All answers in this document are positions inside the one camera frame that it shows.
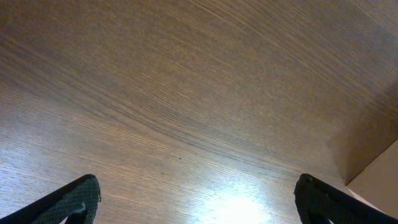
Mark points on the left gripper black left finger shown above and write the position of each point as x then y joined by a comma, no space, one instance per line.
76,202

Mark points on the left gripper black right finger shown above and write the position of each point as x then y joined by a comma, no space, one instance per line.
318,202

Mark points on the brown cardboard box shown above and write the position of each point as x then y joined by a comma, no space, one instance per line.
376,185

